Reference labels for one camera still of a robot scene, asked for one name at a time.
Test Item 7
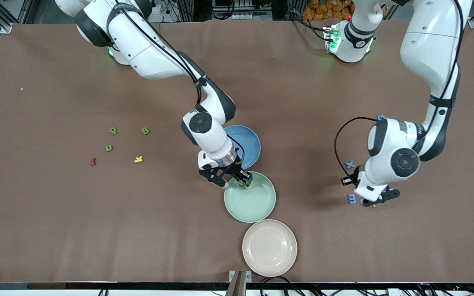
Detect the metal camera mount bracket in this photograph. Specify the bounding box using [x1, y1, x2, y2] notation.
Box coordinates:
[229, 270, 253, 296]

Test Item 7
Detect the blue round plate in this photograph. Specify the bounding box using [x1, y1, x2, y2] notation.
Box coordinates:
[212, 125, 261, 171]

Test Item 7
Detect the bag of orange fruits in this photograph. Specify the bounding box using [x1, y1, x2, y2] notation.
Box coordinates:
[303, 0, 355, 20]

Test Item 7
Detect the beige round plate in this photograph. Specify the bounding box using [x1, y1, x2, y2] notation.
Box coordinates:
[242, 219, 298, 277]

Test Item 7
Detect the white power strip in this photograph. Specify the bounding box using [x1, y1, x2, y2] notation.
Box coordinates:
[149, 0, 168, 21]
[231, 12, 272, 21]

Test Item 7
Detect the green round plate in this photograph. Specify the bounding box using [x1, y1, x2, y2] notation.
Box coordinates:
[224, 171, 277, 223]

